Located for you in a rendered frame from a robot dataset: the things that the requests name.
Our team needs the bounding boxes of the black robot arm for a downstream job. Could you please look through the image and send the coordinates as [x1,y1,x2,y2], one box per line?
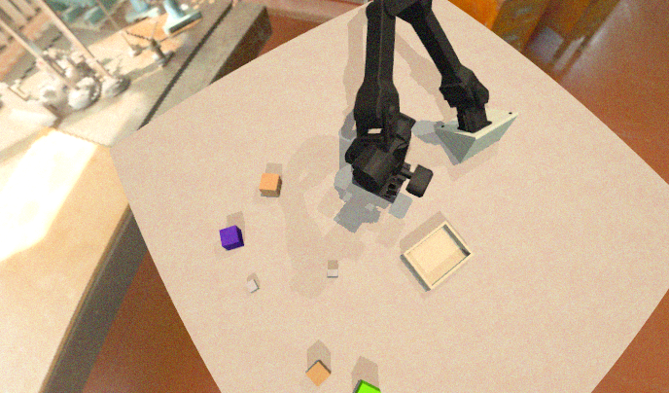
[352,0,493,198]

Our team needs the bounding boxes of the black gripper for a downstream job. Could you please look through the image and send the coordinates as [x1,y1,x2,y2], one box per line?
[345,138,434,197]

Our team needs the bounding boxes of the green cube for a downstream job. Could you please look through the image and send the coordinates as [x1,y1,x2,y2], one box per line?
[355,380,381,393]

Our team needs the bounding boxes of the violet cube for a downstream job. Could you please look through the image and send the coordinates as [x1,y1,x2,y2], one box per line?
[219,225,244,250]

